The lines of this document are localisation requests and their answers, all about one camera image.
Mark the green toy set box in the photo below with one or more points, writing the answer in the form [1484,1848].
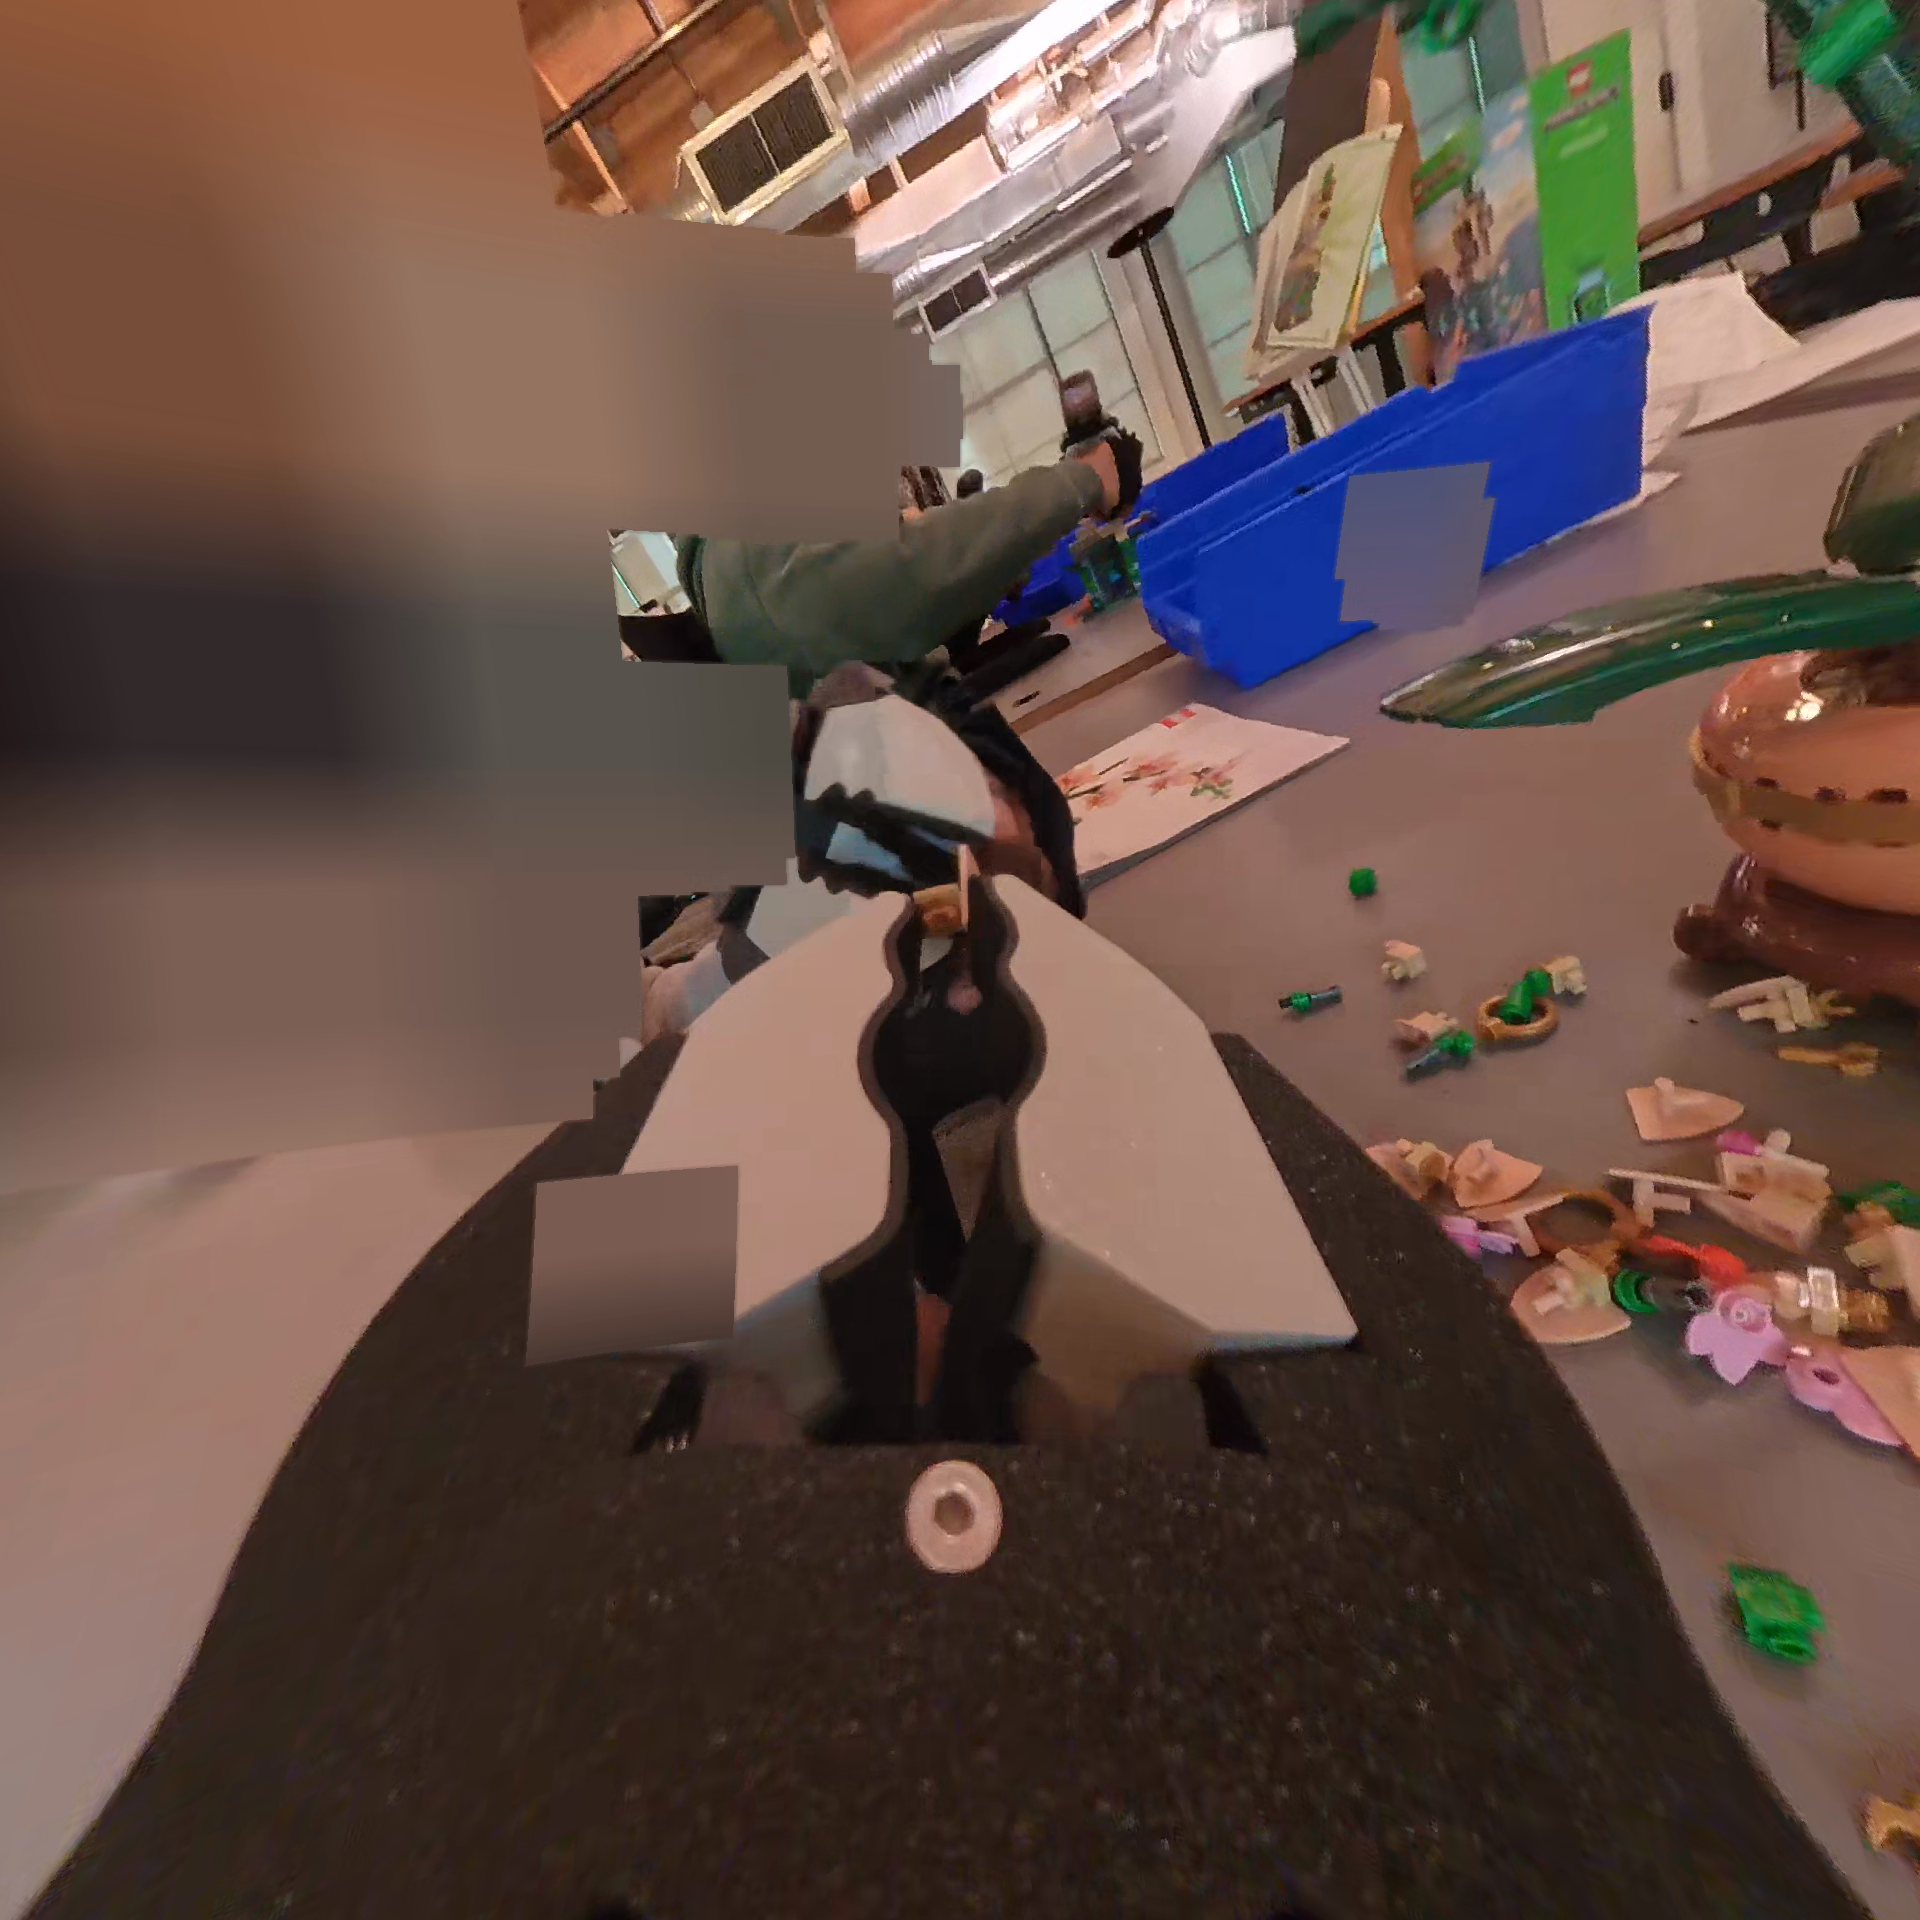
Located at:
[1590,194]

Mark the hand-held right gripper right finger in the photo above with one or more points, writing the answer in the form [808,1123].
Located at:
[1156,1171]

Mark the white paper bag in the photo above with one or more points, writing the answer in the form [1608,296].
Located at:
[1724,353]

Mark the green toy brick build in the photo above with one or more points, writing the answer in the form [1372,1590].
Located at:
[1110,569]

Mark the toy brick potted plant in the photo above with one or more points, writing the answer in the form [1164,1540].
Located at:
[1800,780]

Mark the large blue plastic bin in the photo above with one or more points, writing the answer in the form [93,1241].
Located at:
[1244,598]

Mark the small tan toy brick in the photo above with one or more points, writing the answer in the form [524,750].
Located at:
[942,902]

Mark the green leaf brick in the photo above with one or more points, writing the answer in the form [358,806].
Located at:
[1779,1611]

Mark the ceiling air vent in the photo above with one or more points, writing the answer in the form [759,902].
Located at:
[764,141]

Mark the person's white shirt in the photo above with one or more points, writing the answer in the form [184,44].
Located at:
[150,1425]

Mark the wooden background table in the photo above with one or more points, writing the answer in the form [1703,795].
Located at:
[1771,187]

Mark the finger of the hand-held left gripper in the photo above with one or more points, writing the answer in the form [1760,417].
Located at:
[893,858]
[901,764]

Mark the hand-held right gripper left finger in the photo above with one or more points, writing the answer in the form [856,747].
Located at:
[781,1109]

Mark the flower instruction booklet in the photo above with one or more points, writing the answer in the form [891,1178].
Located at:
[1202,780]

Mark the another person's forearm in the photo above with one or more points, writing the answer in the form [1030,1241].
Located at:
[870,579]

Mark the green bar brick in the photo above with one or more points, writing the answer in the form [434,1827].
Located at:
[1311,996]

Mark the leaning picture board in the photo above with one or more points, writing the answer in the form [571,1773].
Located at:
[1319,253]

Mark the black floor lamp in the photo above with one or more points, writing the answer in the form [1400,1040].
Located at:
[1144,229]

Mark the pile of small toy bricks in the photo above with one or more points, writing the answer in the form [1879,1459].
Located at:
[1652,1118]

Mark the silver air duct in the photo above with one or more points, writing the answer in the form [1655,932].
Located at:
[932,89]

